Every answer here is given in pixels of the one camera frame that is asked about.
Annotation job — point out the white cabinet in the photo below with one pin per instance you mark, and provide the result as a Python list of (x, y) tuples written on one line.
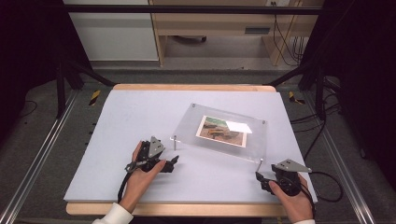
[(115, 37)]

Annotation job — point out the white table mat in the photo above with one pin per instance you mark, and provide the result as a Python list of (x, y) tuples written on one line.
[(140, 118)]

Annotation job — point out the wooden table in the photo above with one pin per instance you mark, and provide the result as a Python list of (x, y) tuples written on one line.
[(193, 87)]

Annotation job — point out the clear acrylic photo frame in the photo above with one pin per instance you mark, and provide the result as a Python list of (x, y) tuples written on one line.
[(190, 124)]

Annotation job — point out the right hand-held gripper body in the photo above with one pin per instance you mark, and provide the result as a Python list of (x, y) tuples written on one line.
[(289, 182)]

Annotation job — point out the black horizontal bar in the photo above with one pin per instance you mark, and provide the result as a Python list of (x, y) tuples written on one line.
[(186, 9)]

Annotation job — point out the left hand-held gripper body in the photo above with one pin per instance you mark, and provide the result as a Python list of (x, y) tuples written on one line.
[(154, 147)]

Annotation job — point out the black metal stand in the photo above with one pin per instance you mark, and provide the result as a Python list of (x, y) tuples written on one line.
[(60, 93), (319, 93)]

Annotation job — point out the light wooden desk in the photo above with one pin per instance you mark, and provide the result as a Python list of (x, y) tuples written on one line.
[(211, 23)]

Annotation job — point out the black curtain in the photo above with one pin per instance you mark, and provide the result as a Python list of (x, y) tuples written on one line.
[(28, 46), (361, 62)]

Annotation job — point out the person's right hand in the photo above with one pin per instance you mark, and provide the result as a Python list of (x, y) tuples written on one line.
[(297, 207)]

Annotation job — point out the yellow clamp left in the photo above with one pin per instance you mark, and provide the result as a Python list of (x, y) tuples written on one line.
[(95, 97)]

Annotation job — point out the person's left hand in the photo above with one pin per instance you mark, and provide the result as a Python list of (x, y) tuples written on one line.
[(138, 186)]

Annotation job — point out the silver metal floor rail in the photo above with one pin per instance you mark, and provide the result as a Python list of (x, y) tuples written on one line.
[(342, 161), (40, 146)]

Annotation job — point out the painted landscape picture print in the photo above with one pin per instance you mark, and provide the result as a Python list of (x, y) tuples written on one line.
[(218, 133)]

